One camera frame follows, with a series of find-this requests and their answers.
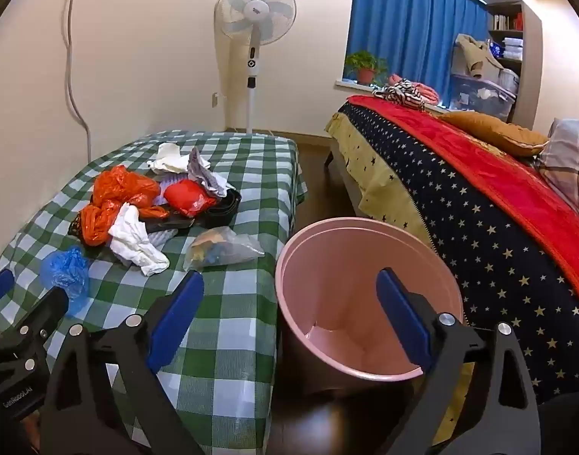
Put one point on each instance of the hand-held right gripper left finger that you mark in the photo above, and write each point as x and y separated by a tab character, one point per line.
175	322

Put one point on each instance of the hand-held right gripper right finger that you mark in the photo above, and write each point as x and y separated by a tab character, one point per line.
403	322

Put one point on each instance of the blue plastic bag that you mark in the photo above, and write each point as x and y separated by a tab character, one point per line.
64	270

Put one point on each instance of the pink plastic trash bin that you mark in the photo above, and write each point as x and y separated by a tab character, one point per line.
327	284

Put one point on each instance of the clear plastic bag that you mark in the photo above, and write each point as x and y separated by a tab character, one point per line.
223	246

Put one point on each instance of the black plastic bag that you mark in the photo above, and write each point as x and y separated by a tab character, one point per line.
173	224

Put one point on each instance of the orange plastic bag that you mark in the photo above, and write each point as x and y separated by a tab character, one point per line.
97	225
123	185

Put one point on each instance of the red plastic bag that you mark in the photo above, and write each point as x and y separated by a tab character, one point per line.
187	196

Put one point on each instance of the grey foil wrapper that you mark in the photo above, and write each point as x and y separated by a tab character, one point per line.
199	170

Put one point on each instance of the white paper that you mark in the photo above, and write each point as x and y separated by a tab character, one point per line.
168	161

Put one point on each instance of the navy star print blanket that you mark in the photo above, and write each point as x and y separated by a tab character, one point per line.
460	227

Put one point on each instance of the green checked tablecloth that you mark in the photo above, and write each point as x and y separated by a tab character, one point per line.
251	199

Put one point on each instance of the yellow star print sheet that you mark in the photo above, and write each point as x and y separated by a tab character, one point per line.
365	161

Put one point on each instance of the orange pillow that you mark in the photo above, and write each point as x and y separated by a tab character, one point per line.
498	130

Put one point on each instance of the black white striped cloth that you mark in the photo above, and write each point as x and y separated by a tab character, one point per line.
403	95

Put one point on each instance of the pink folded cloth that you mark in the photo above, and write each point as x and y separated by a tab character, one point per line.
426	91

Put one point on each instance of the plaid pillow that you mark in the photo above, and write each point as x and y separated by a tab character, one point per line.
569	156

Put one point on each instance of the clear storage box purple lid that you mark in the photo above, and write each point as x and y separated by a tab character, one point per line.
479	97

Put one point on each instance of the potted green plant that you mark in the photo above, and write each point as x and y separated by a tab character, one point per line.
365	73

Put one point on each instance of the beige jacket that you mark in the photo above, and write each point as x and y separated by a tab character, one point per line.
477	54

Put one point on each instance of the folded white towels stack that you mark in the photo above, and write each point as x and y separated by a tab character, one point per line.
513	47

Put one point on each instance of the blue curtain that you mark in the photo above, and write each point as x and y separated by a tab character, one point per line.
403	19

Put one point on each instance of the dark wooden bookshelf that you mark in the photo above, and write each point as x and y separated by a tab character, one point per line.
505	32

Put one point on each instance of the row of books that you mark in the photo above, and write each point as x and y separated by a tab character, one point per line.
500	21

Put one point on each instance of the white standing fan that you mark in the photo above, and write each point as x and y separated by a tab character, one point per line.
255	9

